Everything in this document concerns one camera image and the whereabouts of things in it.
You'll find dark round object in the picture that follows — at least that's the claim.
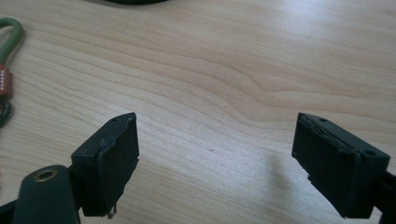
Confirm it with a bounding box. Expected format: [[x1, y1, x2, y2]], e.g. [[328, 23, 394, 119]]
[[104, 0, 169, 6]]

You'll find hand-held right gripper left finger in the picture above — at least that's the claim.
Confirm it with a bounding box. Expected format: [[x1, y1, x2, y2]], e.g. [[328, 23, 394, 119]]
[[70, 112, 140, 218]]

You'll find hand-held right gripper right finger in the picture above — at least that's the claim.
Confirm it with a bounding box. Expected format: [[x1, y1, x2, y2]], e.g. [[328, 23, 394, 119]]
[[291, 112, 391, 219]]

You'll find green cord lanyard brown clasp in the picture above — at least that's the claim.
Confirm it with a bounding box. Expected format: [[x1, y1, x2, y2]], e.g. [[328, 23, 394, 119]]
[[0, 17, 25, 129]]

